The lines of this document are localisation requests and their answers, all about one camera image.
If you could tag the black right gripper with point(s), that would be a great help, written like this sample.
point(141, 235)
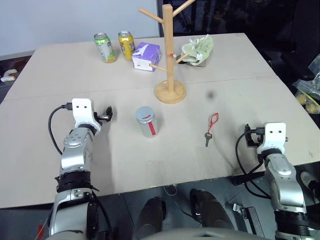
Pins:
point(253, 140)

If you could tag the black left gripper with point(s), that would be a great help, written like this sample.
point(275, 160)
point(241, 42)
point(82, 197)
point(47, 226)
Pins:
point(99, 117)

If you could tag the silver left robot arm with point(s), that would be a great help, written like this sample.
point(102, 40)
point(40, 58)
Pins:
point(75, 150)

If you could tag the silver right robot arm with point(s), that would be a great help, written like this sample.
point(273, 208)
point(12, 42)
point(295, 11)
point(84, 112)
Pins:
point(282, 175)

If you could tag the silver can with red stripe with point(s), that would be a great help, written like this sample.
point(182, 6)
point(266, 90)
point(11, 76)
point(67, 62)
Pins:
point(147, 122)

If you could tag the green drink can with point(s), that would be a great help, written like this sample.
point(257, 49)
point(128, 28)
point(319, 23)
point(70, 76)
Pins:
point(106, 48)

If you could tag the purple tissue pack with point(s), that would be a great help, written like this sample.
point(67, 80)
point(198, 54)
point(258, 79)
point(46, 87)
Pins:
point(146, 56)

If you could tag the yellow drink can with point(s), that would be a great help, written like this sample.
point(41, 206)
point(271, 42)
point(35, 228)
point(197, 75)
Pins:
point(127, 46)

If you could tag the grey shoe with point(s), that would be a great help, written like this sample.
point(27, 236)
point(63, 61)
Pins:
point(308, 181)

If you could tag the wooden peg rack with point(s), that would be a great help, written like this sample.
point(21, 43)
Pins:
point(170, 62)

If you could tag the clear plastic bag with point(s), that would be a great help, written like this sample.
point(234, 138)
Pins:
point(308, 82)

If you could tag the metal clamp with black bar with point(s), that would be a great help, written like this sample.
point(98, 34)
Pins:
point(250, 217)

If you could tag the dark rounded shape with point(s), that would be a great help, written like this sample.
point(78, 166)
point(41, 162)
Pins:
point(151, 215)
point(207, 207)

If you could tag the white board panel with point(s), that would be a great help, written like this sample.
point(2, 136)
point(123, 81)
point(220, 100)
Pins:
point(75, 20)

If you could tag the light green cloth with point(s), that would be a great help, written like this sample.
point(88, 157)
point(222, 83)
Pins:
point(198, 48)

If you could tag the white object on floor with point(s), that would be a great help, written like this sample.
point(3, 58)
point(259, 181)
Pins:
point(8, 75)

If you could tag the silver robot torso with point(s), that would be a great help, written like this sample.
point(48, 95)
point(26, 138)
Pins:
point(200, 235)

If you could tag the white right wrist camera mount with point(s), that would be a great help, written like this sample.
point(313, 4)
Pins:
point(273, 136)

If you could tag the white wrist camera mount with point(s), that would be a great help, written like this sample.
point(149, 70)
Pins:
point(82, 111)
point(273, 136)

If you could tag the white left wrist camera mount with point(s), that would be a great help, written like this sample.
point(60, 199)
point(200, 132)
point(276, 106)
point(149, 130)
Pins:
point(82, 111)

